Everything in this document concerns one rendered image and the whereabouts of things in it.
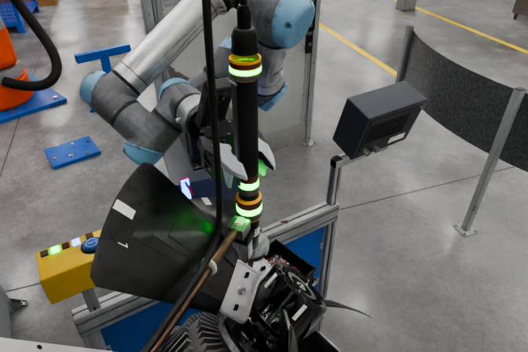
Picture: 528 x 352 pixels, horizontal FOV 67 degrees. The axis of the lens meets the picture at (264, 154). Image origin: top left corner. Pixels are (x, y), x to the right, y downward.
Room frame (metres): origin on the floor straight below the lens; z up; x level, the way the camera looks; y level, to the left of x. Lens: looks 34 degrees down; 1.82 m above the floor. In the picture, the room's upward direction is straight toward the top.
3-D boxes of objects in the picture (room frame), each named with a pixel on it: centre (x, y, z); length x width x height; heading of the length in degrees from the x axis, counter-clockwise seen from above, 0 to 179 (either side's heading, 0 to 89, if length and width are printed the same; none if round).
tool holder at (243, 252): (0.50, 0.03, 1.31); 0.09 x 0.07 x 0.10; 156
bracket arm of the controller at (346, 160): (1.15, -0.33, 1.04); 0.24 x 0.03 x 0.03; 121
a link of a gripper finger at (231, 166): (0.50, 0.05, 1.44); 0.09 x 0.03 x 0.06; 21
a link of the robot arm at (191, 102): (0.68, 0.13, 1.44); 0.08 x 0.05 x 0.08; 121
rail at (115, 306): (0.87, 0.12, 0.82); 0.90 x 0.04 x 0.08; 121
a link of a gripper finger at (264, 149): (0.53, 0.00, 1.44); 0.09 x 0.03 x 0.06; 41
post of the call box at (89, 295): (0.67, 0.46, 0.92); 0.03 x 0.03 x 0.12; 31
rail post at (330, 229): (1.10, -0.24, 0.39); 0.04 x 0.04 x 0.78; 31
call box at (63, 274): (0.67, 0.46, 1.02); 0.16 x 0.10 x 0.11; 121
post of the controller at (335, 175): (1.10, -0.24, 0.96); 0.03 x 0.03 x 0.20; 31
